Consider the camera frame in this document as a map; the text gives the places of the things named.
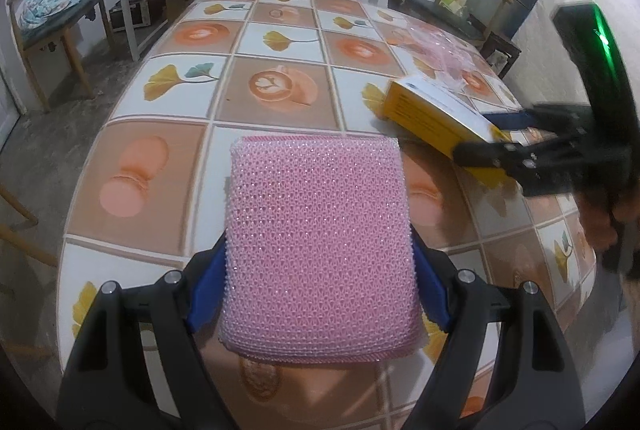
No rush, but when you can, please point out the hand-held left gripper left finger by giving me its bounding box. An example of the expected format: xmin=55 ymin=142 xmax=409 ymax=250
xmin=56 ymin=235 xmax=236 ymax=430

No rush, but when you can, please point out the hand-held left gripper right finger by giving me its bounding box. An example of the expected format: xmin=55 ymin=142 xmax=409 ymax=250
xmin=400 ymin=235 xmax=586 ymax=430

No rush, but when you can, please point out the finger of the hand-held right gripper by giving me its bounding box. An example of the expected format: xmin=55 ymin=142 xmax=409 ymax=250
xmin=451 ymin=137 xmax=576 ymax=181
xmin=485 ymin=105 xmax=591 ymax=136

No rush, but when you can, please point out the yellow cardboard box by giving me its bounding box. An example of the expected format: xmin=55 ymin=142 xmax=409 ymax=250
xmin=381 ymin=77 xmax=521 ymax=188

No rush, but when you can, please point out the pink mesh cloth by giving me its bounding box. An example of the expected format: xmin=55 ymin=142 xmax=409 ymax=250
xmin=217 ymin=135 xmax=425 ymax=365

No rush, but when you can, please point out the person's right hand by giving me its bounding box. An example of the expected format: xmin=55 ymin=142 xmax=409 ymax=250
xmin=579 ymin=187 xmax=640 ymax=261

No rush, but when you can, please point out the dark wooden stool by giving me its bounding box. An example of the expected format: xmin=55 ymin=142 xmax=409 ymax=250
xmin=482 ymin=32 xmax=523 ymax=78

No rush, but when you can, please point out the clear pink plastic bag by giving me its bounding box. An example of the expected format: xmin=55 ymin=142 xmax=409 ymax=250
xmin=395 ymin=22 xmax=501 ymax=96

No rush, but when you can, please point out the white and green package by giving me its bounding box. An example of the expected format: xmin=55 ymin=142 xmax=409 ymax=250
xmin=434 ymin=0 xmax=471 ymax=18

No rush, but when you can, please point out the wooden chair with black seat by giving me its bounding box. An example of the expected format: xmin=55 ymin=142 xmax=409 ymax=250
xmin=400 ymin=0 xmax=515 ymax=53

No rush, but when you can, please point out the light wooden chair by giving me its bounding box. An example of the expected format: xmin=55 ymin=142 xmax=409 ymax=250
xmin=0 ymin=180 xmax=60 ymax=268

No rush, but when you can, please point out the wooden chair with dark seat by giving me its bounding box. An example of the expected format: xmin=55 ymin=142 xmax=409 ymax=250
xmin=6 ymin=0 xmax=115 ymax=113

